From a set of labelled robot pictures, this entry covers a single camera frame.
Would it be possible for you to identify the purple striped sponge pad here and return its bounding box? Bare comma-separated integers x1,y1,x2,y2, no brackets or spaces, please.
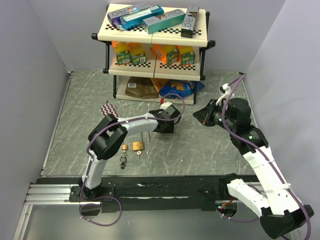
99,101,121,119

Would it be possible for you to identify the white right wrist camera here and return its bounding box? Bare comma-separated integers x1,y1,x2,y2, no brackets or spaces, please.
216,83,232,106

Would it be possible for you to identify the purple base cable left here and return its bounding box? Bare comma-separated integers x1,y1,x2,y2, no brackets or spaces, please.
79,196,123,227

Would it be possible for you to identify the teal RIO box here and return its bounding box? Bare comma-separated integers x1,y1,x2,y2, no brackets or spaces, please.
142,8,186,34

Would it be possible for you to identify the blue chips bag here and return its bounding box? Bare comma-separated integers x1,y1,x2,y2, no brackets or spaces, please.
159,80,205,98

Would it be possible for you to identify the blue toothpaste box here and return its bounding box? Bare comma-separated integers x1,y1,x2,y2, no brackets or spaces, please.
116,5,164,31

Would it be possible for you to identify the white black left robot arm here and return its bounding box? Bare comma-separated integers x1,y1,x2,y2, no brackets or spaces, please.
79,104,182,201

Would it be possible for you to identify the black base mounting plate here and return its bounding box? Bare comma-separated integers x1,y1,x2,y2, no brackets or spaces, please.
68,174,261,214

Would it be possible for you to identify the large brass padlock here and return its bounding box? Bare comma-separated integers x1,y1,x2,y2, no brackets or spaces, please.
132,132,146,152

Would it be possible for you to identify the brown snack bag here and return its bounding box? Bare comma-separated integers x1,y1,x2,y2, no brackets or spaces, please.
125,77,159,99

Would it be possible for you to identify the key with panda keychain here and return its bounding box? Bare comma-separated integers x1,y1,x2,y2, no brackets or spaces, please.
120,150,127,170

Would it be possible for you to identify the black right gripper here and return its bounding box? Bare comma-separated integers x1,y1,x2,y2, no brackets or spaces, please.
193,98,237,132

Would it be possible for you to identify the small brass padlock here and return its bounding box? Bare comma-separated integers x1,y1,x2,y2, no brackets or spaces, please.
121,144,129,151

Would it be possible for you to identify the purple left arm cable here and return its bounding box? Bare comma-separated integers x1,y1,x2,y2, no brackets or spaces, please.
81,93,186,198

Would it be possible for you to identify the cream three-tier shelf rack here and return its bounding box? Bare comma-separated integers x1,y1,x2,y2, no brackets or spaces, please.
91,3,216,106

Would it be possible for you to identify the silver RIO box right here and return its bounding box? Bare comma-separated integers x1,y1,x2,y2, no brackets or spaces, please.
180,4,200,39

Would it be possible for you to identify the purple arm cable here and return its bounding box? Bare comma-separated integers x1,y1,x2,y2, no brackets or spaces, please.
221,74,312,240
81,93,186,198

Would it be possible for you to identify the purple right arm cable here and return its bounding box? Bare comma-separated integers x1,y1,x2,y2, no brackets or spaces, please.
221,74,312,240

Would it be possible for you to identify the orange snack bag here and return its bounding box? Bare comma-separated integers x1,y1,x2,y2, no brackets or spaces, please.
150,78,171,93

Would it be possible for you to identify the aluminium rail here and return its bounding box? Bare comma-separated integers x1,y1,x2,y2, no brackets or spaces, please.
23,182,81,206

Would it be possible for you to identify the purple RIO box left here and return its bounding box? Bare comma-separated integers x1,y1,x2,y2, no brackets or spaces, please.
107,2,151,27

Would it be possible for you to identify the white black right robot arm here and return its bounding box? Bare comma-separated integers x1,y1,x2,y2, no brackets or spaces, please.
193,98,314,240

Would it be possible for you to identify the orange green box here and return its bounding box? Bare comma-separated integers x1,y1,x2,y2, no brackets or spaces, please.
151,44,179,65
176,45,196,66
111,41,132,65
127,42,147,66

